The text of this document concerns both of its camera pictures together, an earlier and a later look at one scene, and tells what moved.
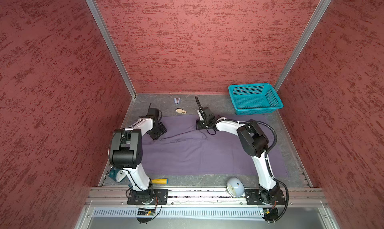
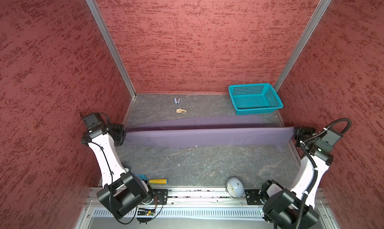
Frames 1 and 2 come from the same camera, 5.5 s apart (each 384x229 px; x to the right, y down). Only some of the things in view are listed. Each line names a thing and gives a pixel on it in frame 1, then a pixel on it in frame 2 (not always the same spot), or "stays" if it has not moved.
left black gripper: (163, 130) → (120, 128)
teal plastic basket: (254, 98) stays
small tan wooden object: (179, 110) stays
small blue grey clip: (177, 100) stays
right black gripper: (199, 124) → (299, 130)
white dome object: (235, 187) stays
